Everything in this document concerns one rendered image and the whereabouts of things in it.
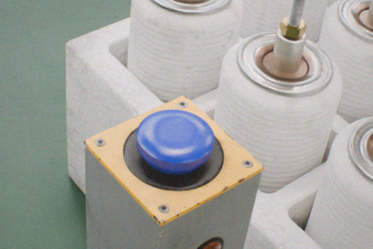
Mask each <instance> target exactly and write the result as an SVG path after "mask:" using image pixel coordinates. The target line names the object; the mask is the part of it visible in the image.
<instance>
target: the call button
mask: <svg viewBox="0 0 373 249"><path fill-rule="evenodd" d="M213 143H214V135H213V131H212V129H211V127H210V125H209V124H208V123H207V122H206V121H205V120H204V119H202V118H200V117H199V116H197V115H196V114H194V113H191V112H189V111H184V110H161V111H157V112H155V113H152V114H149V116H147V117H146V118H145V119H144V120H143V121H142V122H141V123H140V124H139V126H138V129H137V134H136V147H137V149H138V151H139V153H140V155H141V156H142V158H143V159H144V160H145V161H146V162H147V163H149V164H150V165H151V166H152V167H153V168H154V169H155V170H157V171H160V172H162V173H166V174H173V175H179V174H186V173H190V172H192V171H194V170H196V169H197V168H198V167H200V166H201V165H202V164H204V163H205V162H206V161H207V160H209V158H210V157H211V155H212V150H213Z"/></svg>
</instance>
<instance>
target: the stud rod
mask: <svg viewBox="0 0 373 249"><path fill-rule="evenodd" d="M304 4H305V0H291V5H290V10H289V13H288V14H289V16H288V21H287V22H288V24H290V25H292V26H294V27H297V26H299V25H300V24H301V19H302V14H303V8H304Z"/></svg>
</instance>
